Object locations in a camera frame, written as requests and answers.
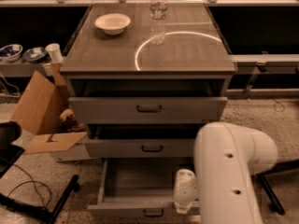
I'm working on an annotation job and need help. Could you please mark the grey bottom drawer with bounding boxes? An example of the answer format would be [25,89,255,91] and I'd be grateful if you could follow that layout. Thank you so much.
[88,158,193,217]

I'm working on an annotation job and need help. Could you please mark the grey drawer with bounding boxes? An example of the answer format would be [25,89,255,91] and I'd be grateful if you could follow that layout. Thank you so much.
[69,97,228,124]
[88,158,193,217]
[84,139,194,158]

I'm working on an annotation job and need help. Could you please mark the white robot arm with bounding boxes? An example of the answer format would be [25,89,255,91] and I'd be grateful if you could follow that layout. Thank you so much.
[173,122,278,224]

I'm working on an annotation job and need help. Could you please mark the grey drawer cabinet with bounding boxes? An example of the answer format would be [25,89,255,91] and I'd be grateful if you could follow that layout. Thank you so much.
[59,3,237,166]

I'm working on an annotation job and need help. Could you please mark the grey top drawer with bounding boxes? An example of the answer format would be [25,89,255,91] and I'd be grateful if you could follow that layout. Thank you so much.
[69,97,228,124]

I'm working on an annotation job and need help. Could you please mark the grey middle drawer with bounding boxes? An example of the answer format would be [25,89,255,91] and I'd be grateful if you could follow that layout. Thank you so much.
[84,139,194,158]

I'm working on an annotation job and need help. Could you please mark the open cardboard box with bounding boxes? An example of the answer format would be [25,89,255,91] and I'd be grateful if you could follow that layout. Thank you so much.
[11,63,92,161]

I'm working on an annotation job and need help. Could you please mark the white bowl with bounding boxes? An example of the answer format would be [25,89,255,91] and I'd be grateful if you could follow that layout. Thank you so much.
[94,13,131,35]

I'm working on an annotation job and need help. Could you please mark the clear plastic water bottle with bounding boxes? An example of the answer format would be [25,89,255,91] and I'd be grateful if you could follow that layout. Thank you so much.
[149,0,167,45]

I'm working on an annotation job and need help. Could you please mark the white paper cup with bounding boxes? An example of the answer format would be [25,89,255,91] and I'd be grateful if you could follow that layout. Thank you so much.
[45,43,63,63]

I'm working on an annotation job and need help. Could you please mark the blue patterned bowl right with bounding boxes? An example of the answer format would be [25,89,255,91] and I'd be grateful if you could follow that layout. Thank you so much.
[22,47,48,63]

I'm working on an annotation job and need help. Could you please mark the blue patterned bowl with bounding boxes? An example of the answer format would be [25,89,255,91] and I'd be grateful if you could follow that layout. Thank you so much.
[22,47,48,63]
[0,44,23,62]

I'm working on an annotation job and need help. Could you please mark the black stand base left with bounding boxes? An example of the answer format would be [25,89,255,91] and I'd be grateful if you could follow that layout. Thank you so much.
[0,121,79,224]

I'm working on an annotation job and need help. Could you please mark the black stand base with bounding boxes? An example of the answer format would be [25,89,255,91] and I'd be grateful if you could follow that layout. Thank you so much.
[256,160,299,216]
[0,121,79,224]

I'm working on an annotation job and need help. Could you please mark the grey side shelf right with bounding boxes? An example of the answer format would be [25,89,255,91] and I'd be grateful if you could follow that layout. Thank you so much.
[230,54,299,75]

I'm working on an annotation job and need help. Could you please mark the grey side shelf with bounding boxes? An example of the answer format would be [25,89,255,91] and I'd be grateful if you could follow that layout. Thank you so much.
[0,58,62,77]
[230,54,299,75]

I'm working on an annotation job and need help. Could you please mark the grey side shelf left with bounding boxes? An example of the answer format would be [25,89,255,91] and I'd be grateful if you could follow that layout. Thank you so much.
[0,58,62,77]

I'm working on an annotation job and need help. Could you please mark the blue patterned bowl left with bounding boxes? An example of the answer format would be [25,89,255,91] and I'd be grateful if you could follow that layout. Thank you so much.
[0,44,23,62]

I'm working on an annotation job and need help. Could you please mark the black stand base right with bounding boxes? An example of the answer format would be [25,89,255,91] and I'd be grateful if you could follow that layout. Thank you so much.
[256,160,299,216]

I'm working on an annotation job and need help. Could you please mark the thin cable right floor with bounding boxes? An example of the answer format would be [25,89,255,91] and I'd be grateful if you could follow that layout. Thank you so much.
[270,97,287,113]

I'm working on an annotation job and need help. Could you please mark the black cable on floor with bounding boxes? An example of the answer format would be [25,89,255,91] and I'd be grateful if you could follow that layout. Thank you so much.
[7,162,52,208]

